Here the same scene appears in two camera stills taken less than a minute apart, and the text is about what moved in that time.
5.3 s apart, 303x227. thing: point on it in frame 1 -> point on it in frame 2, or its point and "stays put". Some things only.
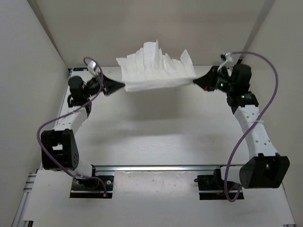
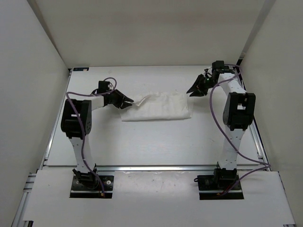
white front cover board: (149, 196) stays put
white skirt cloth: (147, 68) -> (157, 106)
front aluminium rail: (155, 168) stays put
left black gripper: (110, 86) -> (121, 97)
